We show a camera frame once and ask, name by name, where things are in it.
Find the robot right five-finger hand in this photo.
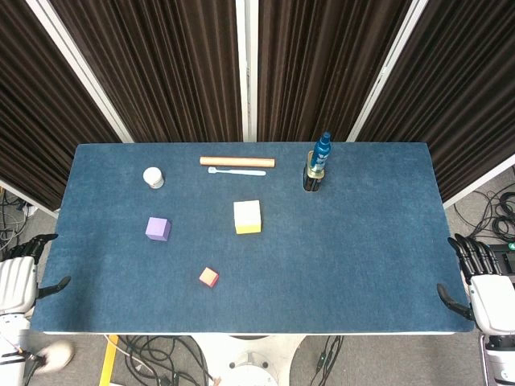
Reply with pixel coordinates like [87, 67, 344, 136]
[436, 235, 515, 335]

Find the robot left five-finger hand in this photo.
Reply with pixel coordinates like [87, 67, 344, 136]
[0, 232, 72, 317]

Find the purple cube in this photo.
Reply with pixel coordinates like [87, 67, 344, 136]
[145, 216, 172, 243]

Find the black power strip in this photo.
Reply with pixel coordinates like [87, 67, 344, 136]
[486, 240, 515, 278]

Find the pale shoe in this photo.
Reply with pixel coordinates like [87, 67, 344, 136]
[39, 340, 76, 373]

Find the yellow floor bar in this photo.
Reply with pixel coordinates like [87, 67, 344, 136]
[98, 334, 120, 386]

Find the brown pleated divider panel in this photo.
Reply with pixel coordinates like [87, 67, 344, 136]
[0, 0, 134, 219]
[245, 0, 419, 142]
[346, 0, 515, 209]
[26, 0, 249, 144]

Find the white jar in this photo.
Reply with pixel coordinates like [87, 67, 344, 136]
[142, 166, 166, 190]

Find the blue table mat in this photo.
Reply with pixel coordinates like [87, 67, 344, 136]
[30, 142, 476, 335]

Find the small red cube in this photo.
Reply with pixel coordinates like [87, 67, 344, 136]
[198, 266, 220, 289]

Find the dark tin can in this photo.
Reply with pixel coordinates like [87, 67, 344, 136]
[302, 150, 327, 193]

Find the blue spray bottle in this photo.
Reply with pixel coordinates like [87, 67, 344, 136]
[312, 130, 333, 173]

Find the yellow and white block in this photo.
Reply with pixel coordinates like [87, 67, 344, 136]
[233, 199, 263, 235]

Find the light blue toothbrush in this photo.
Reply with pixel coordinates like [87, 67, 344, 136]
[208, 166, 267, 177]

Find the wooden rolling pin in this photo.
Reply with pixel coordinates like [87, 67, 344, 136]
[199, 156, 277, 170]

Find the black floor cable bundle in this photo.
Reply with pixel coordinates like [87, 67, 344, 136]
[0, 191, 37, 253]
[453, 166, 515, 244]
[116, 335, 212, 386]

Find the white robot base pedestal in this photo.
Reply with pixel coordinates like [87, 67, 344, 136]
[192, 333, 303, 386]

